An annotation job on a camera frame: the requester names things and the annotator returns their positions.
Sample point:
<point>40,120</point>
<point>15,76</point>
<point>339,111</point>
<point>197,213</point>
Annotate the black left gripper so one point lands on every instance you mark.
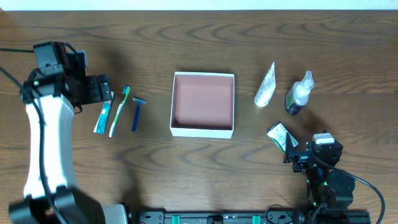
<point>99,88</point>

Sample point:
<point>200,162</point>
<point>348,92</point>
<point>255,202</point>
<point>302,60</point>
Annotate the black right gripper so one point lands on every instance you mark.
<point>299,157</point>

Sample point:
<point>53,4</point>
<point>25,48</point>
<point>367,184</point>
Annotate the white and green soap packet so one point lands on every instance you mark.
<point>278,134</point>

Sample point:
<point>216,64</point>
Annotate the green and white toothbrush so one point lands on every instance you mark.
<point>126,91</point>

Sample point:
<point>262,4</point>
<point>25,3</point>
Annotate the small teal toothpaste tube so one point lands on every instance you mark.
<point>100,127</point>

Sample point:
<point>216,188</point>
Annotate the blue disposable razor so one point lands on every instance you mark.
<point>139,102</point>

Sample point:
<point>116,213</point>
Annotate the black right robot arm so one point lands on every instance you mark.
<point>325,185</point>

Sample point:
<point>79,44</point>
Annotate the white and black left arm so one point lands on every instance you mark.
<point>51,94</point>

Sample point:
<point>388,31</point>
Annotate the clear pump bottle blue liquid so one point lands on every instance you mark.
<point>298,95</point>

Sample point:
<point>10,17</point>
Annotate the white bamboo print tube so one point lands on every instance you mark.
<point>266,89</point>

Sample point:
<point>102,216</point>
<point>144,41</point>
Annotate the white box with pink interior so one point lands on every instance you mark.
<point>202,105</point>

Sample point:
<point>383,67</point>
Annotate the black rail with green clips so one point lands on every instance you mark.
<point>271,216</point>

